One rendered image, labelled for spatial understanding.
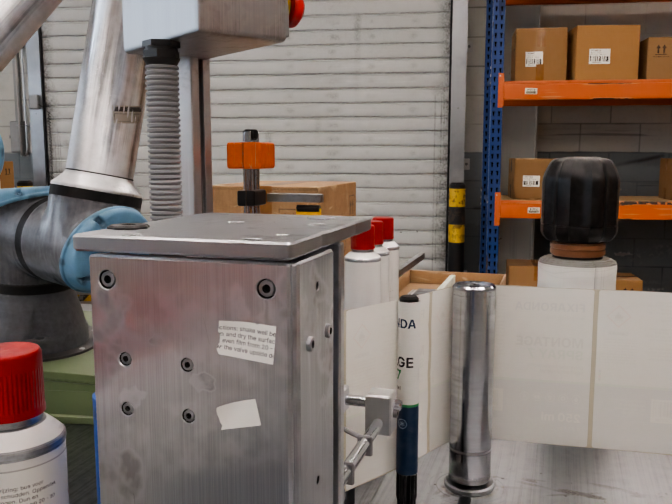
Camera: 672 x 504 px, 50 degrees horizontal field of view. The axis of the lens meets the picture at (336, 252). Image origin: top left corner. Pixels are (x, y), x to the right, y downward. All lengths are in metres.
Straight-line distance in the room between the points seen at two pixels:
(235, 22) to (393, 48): 4.53
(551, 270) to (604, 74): 3.83
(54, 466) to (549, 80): 4.35
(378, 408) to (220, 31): 0.35
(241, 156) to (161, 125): 0.15
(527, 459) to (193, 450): 0.48
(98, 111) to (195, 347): 0.66
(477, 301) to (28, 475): 0.39
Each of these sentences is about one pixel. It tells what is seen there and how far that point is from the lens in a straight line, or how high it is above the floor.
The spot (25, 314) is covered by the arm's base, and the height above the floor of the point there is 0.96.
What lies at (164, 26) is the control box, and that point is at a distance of 0.72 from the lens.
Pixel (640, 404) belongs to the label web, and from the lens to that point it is 0.70.
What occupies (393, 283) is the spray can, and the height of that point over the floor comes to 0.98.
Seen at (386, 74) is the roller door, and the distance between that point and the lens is 5.17.
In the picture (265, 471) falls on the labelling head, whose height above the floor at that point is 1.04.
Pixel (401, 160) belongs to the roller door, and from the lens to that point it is 5.14.
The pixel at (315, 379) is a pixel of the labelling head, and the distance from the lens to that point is 0.34.
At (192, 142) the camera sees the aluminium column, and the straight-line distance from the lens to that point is 0.80.
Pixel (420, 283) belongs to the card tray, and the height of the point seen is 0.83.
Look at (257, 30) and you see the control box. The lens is 0.69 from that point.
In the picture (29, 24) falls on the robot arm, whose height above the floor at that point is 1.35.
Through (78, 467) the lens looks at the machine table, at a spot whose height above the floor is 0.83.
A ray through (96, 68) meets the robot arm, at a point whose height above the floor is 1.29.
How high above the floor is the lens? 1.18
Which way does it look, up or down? 8 degrees down
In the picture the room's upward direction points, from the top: straight up
